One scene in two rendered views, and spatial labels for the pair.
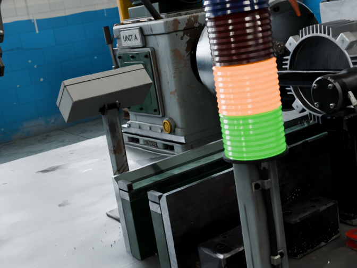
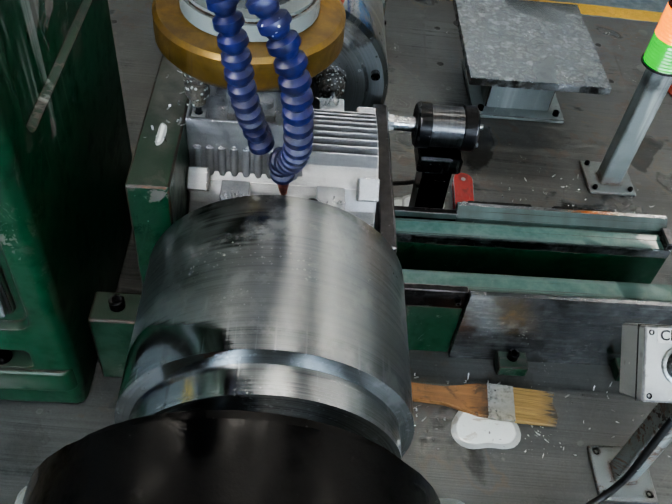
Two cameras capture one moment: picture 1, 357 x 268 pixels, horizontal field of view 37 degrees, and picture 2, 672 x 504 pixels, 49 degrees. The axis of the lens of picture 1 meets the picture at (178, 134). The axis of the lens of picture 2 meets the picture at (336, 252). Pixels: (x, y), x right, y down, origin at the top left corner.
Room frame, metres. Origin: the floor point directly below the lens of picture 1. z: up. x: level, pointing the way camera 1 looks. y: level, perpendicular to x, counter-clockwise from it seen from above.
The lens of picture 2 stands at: (1.57, -0.01, 1.61)
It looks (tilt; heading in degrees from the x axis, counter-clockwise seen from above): 48 degrees down; 208
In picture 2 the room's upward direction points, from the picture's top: 7 degrees clockwise
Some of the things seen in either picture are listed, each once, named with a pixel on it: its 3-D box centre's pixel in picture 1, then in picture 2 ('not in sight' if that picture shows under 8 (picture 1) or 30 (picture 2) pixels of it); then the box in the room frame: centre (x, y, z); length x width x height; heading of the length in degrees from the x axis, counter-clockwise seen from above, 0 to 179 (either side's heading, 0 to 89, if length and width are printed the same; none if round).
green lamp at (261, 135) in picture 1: (253, 131); (669, 50); (0.50, -0.07, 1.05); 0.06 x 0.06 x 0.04
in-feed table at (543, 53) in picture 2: not in sight; (519, 66); (0.37, -0.31, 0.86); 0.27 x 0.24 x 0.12; 33
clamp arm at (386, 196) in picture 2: (323, 78); (383, 177); (0.95, -0.28, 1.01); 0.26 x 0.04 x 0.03; 33
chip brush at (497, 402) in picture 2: not in sight; (476, 399); (1.02, -0.07, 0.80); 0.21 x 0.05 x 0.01; 118
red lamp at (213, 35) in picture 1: (240, 37); not in sight; (0.50, -0.07, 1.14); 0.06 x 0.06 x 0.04
